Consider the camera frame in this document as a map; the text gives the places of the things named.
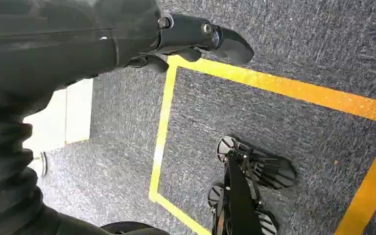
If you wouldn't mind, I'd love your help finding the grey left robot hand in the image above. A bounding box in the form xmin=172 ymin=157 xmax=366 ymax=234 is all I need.
xmin=0 ymin=0 xmax=255 ymax=122

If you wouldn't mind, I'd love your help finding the white cabinet panel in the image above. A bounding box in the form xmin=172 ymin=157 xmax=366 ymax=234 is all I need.
xmin=23 ymin=78 xmax=94 ymax=178

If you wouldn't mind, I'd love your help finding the ribbed grey left arm sleeve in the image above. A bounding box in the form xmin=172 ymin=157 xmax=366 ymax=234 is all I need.
xmin=0 ymin=114 xmax=171 ymax=235

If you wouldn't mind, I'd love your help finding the yellow floor tape outline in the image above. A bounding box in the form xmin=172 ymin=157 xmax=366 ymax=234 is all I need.
xmin=148 ymin=54 xmax=376 ymax=235

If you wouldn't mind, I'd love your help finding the black robot leg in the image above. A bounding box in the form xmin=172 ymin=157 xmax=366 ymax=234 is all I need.
xmin=211 ymin=151 xmax=264 ymax=235

